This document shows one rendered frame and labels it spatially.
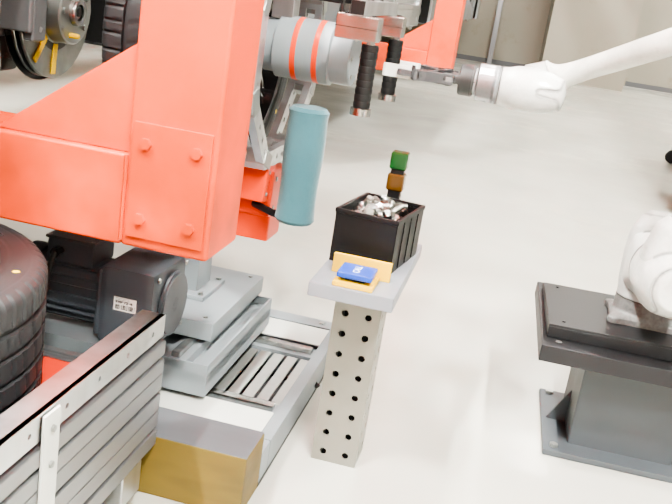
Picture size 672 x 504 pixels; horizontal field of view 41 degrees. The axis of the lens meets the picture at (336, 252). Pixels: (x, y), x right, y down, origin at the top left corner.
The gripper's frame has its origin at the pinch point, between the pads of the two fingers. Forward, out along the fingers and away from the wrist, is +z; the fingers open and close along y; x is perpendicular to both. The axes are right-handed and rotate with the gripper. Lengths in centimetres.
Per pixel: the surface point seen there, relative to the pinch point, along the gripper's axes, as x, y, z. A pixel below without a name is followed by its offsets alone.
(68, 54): -9, -16, 77
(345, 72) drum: -0.9, -22.6, 6.8
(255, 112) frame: -10.2, -42.0, 20.4
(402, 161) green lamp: -18.7, -19.1, -8.6
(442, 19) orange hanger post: 5, 339, 25
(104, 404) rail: -51, -99, 22
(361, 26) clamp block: 10.0, -36.5, 2.2
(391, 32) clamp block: 8.2, -2.5, 1.2
